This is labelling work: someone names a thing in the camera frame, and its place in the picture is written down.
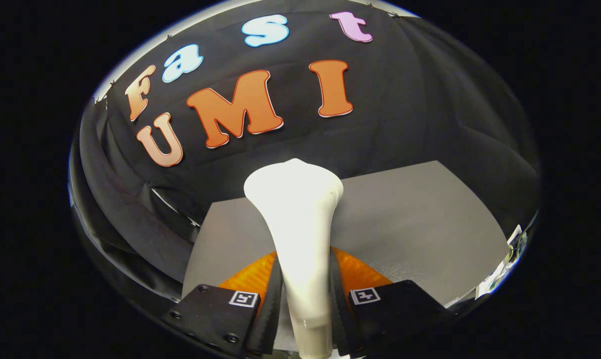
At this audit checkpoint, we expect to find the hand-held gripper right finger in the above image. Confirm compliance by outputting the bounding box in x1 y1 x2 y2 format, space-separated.
329 247 453 359

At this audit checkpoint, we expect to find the white desk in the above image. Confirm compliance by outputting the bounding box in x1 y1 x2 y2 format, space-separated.
475 224 529 300

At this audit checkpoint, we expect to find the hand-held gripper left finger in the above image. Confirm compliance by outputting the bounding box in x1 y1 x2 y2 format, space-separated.
161 251 285 357

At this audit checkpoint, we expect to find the grey cabinet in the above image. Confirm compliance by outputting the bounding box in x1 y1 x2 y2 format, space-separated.
181 161 511 352

